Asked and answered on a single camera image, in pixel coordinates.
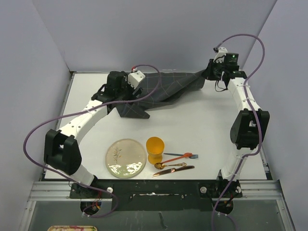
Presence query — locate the dark grey checked cloth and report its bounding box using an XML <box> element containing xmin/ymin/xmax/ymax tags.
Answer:
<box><xmin>115</xmin><ymin>71</ymin><xmax>205</xmax><ymax>119</ymax></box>

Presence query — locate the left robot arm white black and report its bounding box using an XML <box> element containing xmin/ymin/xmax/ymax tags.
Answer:
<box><xmin>44</xmin><ymin>71</ymin><xmax>145</xmax><ymax>198</ymax></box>

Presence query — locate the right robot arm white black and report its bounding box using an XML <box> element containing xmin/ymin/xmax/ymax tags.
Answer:
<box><xmin>202</xmin><ymin>48</ymin><xmax>270</xmax><ymax>197</ymax></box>

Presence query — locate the orange plastic cup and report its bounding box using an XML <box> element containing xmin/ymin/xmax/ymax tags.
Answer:
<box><xmin>146</xmin><ymin>137</ymin><xmax>165</xmax><ymax>165</ymax></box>

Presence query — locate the beige plate with plant motif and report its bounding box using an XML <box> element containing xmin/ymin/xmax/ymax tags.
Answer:
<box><xmin>105</xmin><ymin>139</ymin><xmax>147</xmax><ymax>179</ymax></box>

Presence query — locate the orange plastic fork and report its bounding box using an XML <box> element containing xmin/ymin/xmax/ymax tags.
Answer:
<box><xmin>162</xmin><ymin>153</ymin><xmax>193</xmax><ymax>164</ymax></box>

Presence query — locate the blue plastic fork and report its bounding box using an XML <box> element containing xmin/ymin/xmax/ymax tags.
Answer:
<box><xmin>164</xmin><ymin>153</ymin><xmax>199</xmax><ymax>159</ymax></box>

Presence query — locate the gold metal spoon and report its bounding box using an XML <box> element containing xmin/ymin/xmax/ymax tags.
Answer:
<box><xmin>154</xmin><ymin>163</ymin><xmax>187</xmax><ymax>169</ymax></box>

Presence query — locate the copper metal knife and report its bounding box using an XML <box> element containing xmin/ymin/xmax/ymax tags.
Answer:
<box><xmin>152</xmin><ymin>166</ymin><xmax>195</xmax><ymax>177</ymax></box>

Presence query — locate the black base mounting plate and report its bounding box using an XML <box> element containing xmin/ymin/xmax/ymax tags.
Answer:
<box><xmin>69</xmin><ymin>179</ymin><xmax>242</xmax><ymax>212</ymax></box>

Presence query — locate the floral tray edge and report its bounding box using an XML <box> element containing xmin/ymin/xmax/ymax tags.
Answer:
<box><xmin>47</xmin><ymin>225</ymin><xmax>98</xmax><ymax>231</ymax></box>

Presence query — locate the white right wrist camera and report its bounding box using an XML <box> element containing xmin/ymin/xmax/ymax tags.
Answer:
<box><xmin>213</xmin><ymin>47</ymin><xmax>228</xmax><ymax>64</ymax></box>

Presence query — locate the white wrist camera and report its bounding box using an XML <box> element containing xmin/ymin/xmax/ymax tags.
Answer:
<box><xmin>213</xmin><ymin>47</ymin><xmax>228</xmax><ymax>64</ymax></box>
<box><xmin>127</xmin><ymin>67</ymin><xmax>145</xmax><ymax>89</ymax></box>

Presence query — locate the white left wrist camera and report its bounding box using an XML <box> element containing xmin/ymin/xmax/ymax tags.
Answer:
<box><xmin>127</xmin><ymin>67</ymin><xmax>145</xmax><ymax>89</ymax></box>

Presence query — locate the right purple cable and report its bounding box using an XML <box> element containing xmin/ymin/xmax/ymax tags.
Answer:
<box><xmin>211</xmin><ymin>34</ymin><xmax>267</xmax><ymax>231</ymax></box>

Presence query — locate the purple cable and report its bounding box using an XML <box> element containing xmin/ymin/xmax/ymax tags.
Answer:
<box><xmin>211</xmin><ymin>34</ymin><xmax>267</xmax><ymax>231</ymax></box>
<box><xmin>23</xmin><ymin>64</ymin><xmax>161</xmax><ymax>218</ymax></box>

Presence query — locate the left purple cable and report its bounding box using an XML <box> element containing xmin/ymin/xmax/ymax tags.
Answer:
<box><xmin>23</xmin><ymin>64</ymin><xmax>161</xmax><ymax>218</ymax></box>

